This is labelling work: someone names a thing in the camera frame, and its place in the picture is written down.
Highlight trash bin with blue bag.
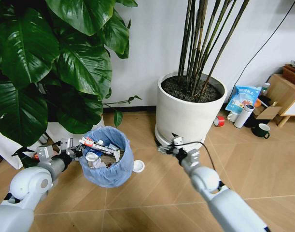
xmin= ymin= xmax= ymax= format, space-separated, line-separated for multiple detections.
xmin=79 ymin=125 xmax=135 ymax=189

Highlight white pot saucer base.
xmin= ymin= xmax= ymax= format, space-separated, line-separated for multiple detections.
xmin=154 ymin=124 xmax=208 ymax=148

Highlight white paper cup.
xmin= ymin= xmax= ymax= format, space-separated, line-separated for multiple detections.
xmin=85 ymin=152 xmax=99 ymax=168

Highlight white printed carton box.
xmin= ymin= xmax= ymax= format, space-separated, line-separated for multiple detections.
xmin=79 ymin=137 xmax=121 ymax=162

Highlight white round bamboo pot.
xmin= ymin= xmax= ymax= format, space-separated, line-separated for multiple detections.
xmin=155 ymin=71 xmax=228 ymax=141

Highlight white round lid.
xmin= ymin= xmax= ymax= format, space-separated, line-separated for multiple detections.
xmin=133 ymin=159 xmax=146 ymax=174

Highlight red tape roll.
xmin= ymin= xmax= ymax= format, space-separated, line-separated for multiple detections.
xmin=213 ymin=116 xmax=226 ymax=127

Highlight small white mug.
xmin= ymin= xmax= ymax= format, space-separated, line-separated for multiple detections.
xmin=226 ymin=111 xmax=240 ymax=123

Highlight white leafy plant pot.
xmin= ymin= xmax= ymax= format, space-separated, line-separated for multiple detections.
xmin=0 ymin=115 xmax=105 ymax=170

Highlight white thermos bottle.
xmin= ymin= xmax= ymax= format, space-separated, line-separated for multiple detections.
xmin=234 ymin=104 xmax=255 ymax=129

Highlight blue printed snack bag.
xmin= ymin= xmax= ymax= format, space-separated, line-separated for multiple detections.
xmin=225 ymin=85 xmax=263 ymax=116

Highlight dark green mug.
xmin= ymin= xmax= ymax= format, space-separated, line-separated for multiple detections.
xmin=251 ymin=123 xmax=271 ymax=140

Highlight large green leafy plant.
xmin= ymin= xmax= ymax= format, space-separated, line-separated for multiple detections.
xmin=0 ymin=0 xmax=143 ymax=148

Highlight green bamboo stems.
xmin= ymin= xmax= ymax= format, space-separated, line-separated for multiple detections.
xmin=177 ymin=0 xmax=251 ymax=103

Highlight brown cardboard box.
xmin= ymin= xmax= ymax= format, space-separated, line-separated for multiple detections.
xmin=253 ymin=101 xmax=283 ymax=121

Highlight clear bottle with green label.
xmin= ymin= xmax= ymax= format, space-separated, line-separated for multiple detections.
xmin=261 ymin=82 xmax=271 ymax=97

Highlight light wooden cabinet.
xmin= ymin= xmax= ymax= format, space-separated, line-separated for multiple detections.
xmin=265 ymin=73 xmax=295 ymax=128

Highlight dark brown wooden box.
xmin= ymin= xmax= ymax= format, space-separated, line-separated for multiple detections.
xmin=281 ymin=63 xmax=295 ymax=88

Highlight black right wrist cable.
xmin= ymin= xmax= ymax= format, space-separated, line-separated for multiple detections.
xmin=172 ymin=141 xmax=232 ymax=192

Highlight black wall cable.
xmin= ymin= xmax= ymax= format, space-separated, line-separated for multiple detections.
xmin=233 ymin=0 xmax=295 ymax=88

